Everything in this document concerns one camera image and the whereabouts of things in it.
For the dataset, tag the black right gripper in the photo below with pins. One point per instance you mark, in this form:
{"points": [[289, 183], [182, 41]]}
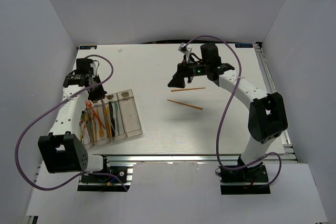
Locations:
{"points": [[182, 71]]}

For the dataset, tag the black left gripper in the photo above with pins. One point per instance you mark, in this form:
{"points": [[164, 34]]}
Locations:
{"points": [[98, 95]]}

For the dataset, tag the orange chopstick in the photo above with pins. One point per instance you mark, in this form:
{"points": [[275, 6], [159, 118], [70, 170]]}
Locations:
{"points": [[187, 89], [185, 104]]}

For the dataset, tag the dark orange plastic fork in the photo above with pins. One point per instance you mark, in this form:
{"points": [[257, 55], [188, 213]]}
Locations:
{"points": [[89, 104]]}

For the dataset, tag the teal plastic spoon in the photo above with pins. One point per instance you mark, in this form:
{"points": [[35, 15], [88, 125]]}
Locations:
{"points": [[83, 120]]}

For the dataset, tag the black plastic knife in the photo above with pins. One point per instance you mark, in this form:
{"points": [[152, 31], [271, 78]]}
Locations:
{"points": [[113, 132]]}

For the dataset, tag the teal plastic knife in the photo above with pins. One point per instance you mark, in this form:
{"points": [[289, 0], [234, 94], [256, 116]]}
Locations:
{"points": [[117, 121]]}

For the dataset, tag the orange plastic spoon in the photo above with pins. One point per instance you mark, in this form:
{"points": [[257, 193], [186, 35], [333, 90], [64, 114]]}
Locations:
{"points": [[82, 135]]}

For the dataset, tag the pink handled metal knife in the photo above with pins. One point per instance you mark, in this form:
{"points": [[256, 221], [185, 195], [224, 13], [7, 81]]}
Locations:
{"points": [[107, 107]]}

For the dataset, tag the orange plastic knife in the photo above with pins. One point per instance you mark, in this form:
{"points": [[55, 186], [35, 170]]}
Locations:
{"points": [[108, 126]]}

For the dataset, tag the small orange plastic fork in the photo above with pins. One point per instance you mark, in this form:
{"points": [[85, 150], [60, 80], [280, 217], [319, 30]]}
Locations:
{"points": [[101, 131]]}

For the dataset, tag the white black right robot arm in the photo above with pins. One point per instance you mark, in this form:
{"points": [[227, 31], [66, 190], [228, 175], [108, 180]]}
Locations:
{"points": [[267, 116]]}

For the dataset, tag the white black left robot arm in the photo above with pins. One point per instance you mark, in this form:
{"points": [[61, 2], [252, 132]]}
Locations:
{"points": [[62, 150]]}

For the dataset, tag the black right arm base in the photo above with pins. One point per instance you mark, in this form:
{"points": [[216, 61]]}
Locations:
{"points": [[247, 181]]}

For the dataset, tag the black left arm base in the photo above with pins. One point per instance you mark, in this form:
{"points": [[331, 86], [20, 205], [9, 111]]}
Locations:
{"points": [[113, 177]]}

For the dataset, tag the blue corner label left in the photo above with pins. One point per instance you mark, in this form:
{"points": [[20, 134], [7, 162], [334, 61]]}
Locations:
{"points": [[88, 47]]}

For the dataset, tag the blue corner label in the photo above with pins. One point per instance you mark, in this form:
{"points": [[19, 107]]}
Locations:
{"points": [[243, 45], [88, 47]]}

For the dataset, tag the blue corner label right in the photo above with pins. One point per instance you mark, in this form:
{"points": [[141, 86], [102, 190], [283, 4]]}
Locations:
{"points": [[243, 45]]}

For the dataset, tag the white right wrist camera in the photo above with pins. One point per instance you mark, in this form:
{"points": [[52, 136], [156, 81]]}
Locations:
{"points": [[185, 49]]}

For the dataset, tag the aluminium rail frame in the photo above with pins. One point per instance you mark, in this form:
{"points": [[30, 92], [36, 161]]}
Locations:
{"points": [[179, 109]]}

